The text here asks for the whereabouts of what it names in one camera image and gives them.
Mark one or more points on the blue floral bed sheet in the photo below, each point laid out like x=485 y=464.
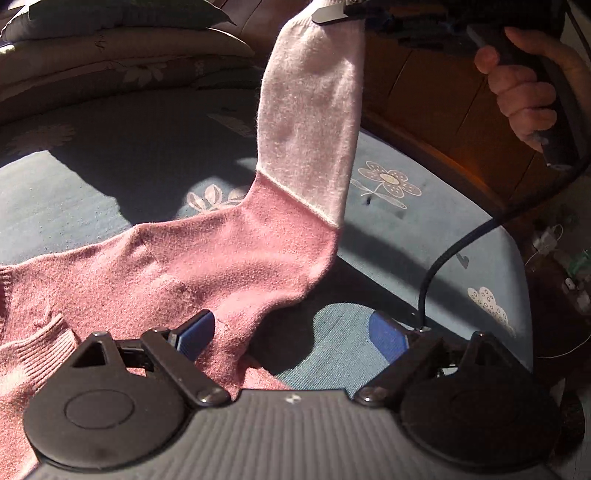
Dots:
x=92 y=184

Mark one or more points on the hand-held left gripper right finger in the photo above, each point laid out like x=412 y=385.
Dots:
x=388 y=338

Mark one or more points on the grey-green floral pillow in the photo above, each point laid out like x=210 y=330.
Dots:
x=115 y=16

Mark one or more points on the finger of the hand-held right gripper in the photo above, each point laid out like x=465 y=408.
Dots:
x=337 y=14

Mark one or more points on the wooden headboard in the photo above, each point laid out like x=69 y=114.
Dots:
x=415 y=101

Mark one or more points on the folded floral quilt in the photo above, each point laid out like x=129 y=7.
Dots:
x=129 y=64

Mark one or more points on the pink and cream knit sweater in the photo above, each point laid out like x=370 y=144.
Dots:
x=258 y=240

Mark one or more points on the person's right hand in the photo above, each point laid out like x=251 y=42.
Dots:
x=521 y=97

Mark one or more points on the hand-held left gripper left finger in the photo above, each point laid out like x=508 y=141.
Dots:
x=196 y=334

